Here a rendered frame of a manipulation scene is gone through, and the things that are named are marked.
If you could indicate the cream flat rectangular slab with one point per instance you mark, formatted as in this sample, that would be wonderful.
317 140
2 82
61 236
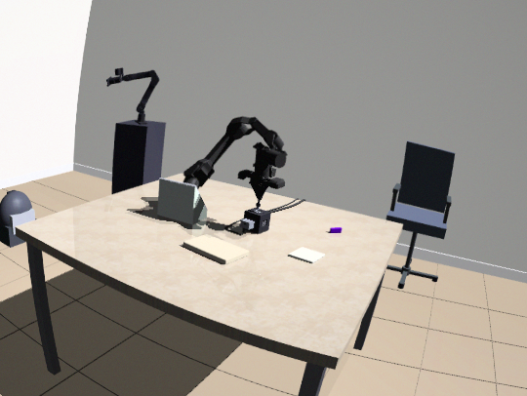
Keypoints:
216 249

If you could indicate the white flat square pad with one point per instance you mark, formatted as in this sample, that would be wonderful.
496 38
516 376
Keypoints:
306 254

